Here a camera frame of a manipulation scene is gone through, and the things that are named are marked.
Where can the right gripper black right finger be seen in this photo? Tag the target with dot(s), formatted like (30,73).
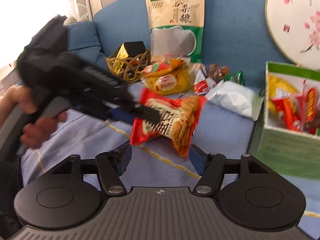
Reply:
(210,167)

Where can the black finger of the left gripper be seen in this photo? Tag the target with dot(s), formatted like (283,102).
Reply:
(146,113)
(120,114)

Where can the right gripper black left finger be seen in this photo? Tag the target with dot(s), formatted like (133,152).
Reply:
(111,166)

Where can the orange red snack packet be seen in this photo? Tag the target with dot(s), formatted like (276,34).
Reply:
(179,118)

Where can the yellow bread roll packet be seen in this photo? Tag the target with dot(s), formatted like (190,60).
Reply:
(168,77)

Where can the white foil snack packet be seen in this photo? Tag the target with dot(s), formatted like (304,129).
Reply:
(236,98)

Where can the small green candy packet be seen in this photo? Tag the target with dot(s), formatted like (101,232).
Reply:
(237,78)

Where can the red cracker snack packet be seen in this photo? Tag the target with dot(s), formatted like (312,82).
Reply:
(291,110)

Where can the yellow snack packet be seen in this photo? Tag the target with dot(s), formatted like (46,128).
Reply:
(278,88)

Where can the red white small packet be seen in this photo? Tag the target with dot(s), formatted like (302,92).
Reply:
(203,83)

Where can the orange brown date packet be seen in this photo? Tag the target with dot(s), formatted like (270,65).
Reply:
(218,72)

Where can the person's left hand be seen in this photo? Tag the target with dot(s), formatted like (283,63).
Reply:
(34,135)

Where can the light blue sofa blanket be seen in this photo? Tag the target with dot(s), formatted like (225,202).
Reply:
(161,183)

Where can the blue throw pillow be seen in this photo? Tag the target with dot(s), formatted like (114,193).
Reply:
(84,42)

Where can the black and gold box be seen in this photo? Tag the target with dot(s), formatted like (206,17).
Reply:
(129,49)

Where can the green cardboard box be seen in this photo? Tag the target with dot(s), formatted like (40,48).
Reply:
(286,151)

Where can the large beige grain pouch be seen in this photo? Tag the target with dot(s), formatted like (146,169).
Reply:
(176,28)

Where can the blue fabric sofa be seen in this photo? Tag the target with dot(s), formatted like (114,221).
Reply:
(235,34)

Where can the round floral fan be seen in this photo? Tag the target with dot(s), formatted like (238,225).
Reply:
(294,27)

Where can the gold wire basket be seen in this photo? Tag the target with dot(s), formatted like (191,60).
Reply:
(129,69)

